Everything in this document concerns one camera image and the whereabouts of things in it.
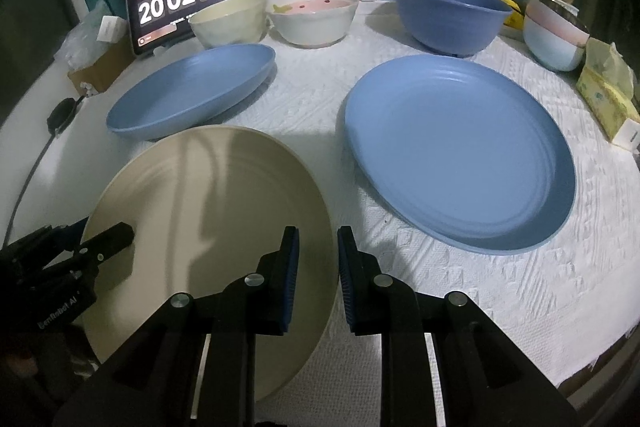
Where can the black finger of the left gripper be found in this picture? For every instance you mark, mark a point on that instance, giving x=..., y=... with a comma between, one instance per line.
x=108, y=243

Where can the yellow wet wipes pack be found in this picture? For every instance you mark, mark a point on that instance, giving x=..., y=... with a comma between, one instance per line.
x=516, y=18

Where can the beige plate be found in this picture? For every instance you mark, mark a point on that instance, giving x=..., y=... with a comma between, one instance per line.
x=205, y=204

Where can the pink strawberry ceramic bowl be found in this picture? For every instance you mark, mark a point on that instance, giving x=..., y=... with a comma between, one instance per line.
x=312, y=23

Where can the light blue steel bowl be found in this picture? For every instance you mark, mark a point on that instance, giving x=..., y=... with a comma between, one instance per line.
x=550, y=50

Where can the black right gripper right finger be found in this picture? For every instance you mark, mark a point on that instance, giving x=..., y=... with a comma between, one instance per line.
x=378, y=304

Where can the yellow tissue pack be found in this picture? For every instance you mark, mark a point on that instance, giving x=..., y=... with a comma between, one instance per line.
x=606, y=83

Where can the blue plastic bowl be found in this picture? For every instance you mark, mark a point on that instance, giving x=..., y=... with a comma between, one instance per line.
x=453, y=27

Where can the small white box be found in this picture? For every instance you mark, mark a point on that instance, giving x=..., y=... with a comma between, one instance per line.
x=112, y=29

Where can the large blue plate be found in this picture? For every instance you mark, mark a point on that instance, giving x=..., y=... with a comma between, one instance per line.
x=461, y=152

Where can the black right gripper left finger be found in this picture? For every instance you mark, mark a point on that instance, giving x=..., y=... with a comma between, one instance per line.
x=229, y=323

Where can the white textured table cloth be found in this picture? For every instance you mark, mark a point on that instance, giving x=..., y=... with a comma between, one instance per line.
x=564, y=304

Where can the cream ceramic bowl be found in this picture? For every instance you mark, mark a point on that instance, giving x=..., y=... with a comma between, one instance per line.
x=230, y=22

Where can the pink steel bowl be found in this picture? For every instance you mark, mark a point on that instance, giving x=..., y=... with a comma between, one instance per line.
x=555, y=17

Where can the small blue plate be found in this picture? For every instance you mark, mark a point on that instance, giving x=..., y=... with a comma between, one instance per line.
x=191, y=91

